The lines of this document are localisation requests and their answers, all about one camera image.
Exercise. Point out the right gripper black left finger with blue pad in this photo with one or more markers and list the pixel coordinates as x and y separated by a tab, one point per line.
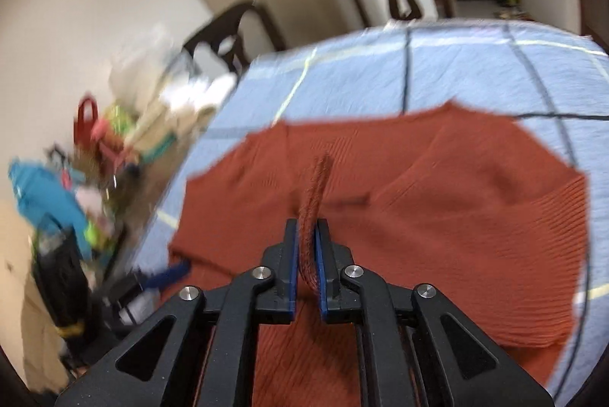
199	348

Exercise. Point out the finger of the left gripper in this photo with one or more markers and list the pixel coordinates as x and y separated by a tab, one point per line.
169	276

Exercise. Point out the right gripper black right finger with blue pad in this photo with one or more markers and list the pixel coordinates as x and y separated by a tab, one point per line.
415	347

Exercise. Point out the rust red knit sweater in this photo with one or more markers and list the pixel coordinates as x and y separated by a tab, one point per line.
464	200

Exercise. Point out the blue water jug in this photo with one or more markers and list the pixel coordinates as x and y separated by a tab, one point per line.
42	200

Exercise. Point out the white tissue box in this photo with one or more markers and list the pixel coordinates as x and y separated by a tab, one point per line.
184	98

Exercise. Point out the white plastic bag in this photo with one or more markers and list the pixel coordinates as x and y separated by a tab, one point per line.
140	65

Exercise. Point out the dark wooden chair left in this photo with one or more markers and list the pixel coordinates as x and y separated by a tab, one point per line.
223	37

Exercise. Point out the blue checked table cloth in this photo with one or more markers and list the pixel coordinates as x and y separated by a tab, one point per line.
554	82

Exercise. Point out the red handled bag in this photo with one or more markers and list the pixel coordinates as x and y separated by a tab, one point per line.
84	122

